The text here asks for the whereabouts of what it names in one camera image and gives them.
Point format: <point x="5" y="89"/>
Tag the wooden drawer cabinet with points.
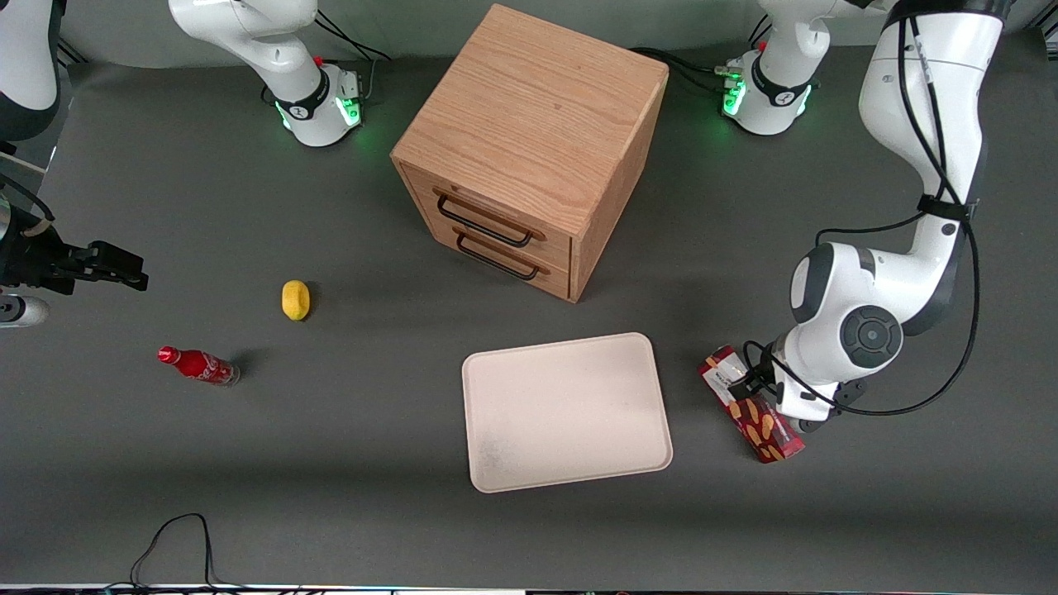
<point x="537" y="107"/>

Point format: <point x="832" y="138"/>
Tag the red cookie box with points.
<point x="764" y="434"/>

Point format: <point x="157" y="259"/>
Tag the red cola bottle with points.
<point x="198" y="364"/>

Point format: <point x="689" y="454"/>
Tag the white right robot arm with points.
<point x="273" y="41"/>

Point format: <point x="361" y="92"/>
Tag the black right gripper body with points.
<point x="35" y="256"/>

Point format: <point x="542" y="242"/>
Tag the yellow lemon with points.
<point x="296" y="300"/>

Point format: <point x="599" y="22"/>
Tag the beige plastic tray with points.
<point x="566" y="413"/>

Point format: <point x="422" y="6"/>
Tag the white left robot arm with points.
<point x="917" y="99"/>

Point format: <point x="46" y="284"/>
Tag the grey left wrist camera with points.
<point x="847" y="392"/>

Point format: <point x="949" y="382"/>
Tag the wooden drawer front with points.
<point x="550" y="273"/>
<point x="496" y="207"/>

